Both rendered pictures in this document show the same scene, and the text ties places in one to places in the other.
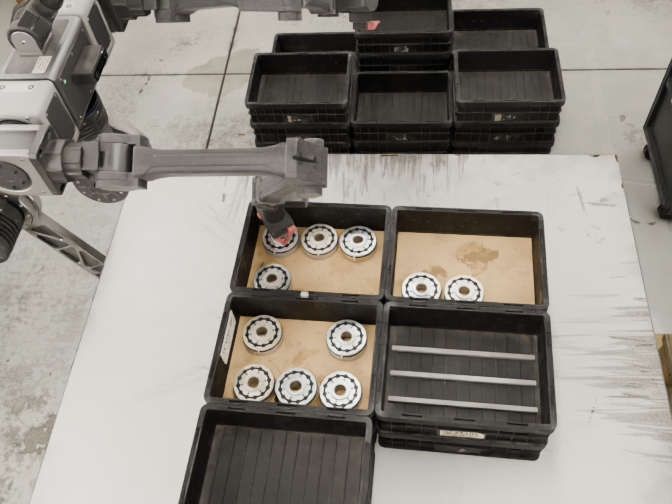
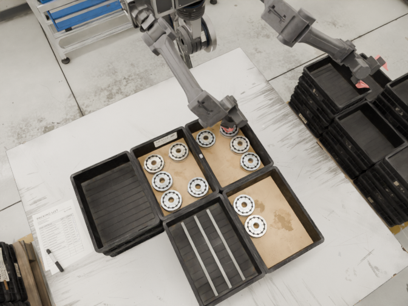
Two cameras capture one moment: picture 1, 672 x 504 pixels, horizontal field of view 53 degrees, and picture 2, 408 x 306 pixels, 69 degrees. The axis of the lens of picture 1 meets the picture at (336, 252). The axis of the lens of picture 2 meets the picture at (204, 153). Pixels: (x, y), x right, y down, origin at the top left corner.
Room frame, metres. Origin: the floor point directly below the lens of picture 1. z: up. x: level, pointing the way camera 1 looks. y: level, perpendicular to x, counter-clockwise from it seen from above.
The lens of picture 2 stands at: (0.51, -0.36, 2.25)
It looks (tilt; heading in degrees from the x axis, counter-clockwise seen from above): 65 degrees down; 49
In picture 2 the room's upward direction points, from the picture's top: straight up
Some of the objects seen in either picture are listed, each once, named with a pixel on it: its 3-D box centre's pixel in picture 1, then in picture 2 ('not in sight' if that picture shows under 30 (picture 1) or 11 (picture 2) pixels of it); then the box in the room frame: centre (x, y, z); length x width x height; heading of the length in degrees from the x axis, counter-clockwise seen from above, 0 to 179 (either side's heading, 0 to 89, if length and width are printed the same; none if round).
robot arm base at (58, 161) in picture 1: (67, 160); (144, 16); (0.95, 0.49, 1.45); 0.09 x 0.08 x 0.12; 169
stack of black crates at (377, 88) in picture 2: (317, 73); (359, 85); (2.48, -0.03, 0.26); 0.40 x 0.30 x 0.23; 79
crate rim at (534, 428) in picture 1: (464, 363); (212, 248); (0.65, -0.26, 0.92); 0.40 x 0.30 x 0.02; 77
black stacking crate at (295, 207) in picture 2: (464, 267); (269, 218); (0.94, -0.33, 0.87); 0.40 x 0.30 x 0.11; 77
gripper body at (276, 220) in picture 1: (273, 210); (231, 115); (1.13, 0.15, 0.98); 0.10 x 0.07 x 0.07; 24
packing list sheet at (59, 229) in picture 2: not in sight; (59, 234); (0.13, 0.31, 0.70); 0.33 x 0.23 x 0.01; 79
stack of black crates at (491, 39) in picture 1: (494, 62); not in sight; (2.33, -0.82, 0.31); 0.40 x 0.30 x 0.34; 79
